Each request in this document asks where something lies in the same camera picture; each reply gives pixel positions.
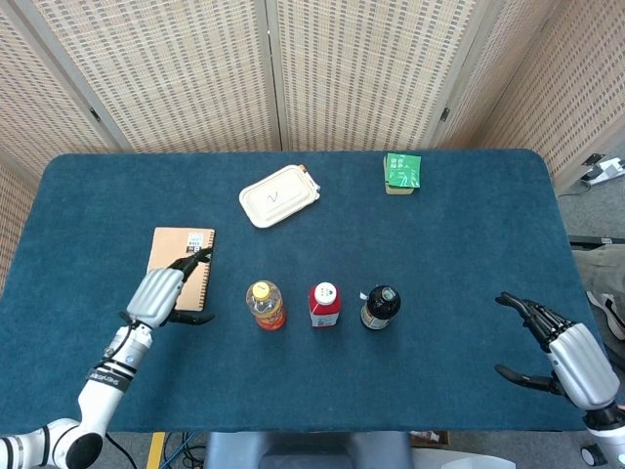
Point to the dark brown tea bottle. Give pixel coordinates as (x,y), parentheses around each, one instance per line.
(381,303)

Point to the kraft spiral notebook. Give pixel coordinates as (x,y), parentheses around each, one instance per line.
(168,244)

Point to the black metal bar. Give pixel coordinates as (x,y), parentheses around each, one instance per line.
(593,240)

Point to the grey trouser leg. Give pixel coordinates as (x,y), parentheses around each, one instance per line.
(603,268)

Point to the yellow-cap orange tea bottle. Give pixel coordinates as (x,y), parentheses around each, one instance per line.
(266,308)

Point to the grey robot torso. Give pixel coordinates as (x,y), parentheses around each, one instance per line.
(303,449)

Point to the white black sneaker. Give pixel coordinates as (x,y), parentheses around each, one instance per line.
(610,312)

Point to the woven folding screen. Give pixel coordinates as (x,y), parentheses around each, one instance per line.
(171,73)

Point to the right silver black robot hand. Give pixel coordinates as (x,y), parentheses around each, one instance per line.
(581,366)

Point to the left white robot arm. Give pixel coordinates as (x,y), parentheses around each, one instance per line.
(102,391)

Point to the red juice bottle white cap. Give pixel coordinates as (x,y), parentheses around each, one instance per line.
(324,312)

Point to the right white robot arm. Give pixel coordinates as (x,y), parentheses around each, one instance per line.
(605,435)

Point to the black screen hinge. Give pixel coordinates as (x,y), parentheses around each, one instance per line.
(444,115)
(593,159)
(95,115)

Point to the white power strip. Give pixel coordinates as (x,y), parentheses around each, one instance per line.
(608,171)

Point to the white lidded lunch box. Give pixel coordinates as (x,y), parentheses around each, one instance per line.
(276,195)

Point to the blue felt table cloth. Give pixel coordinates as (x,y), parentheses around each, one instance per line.
(342,381)

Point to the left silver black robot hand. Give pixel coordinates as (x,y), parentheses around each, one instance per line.
(156,293)

